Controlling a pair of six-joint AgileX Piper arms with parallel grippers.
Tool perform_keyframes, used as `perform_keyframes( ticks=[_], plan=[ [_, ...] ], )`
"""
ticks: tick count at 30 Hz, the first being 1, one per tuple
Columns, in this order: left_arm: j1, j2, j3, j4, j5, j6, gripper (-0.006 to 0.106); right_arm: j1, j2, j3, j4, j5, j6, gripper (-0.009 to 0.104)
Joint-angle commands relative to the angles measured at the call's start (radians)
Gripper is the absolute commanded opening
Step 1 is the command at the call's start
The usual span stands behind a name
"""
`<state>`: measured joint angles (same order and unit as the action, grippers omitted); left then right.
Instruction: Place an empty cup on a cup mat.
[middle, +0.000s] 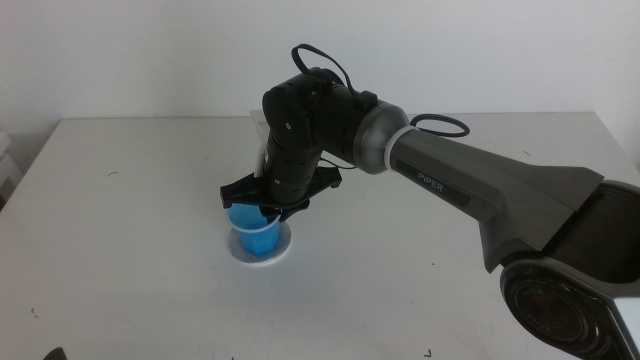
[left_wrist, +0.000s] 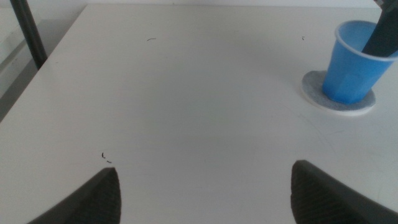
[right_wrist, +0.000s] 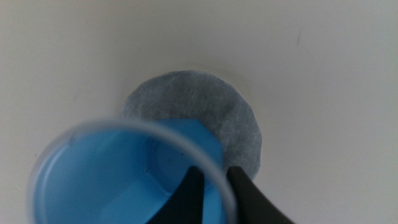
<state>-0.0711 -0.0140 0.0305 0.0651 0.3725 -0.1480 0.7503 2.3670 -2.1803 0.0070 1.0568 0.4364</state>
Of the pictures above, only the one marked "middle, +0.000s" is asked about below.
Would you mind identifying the round grey cup mat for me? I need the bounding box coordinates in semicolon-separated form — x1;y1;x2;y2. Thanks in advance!
227;221;293;267

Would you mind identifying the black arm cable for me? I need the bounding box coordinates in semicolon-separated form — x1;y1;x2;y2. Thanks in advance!
291;43;471;139

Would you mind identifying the blue plastic cup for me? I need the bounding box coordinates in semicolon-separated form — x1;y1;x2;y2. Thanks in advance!
225;201;282;257

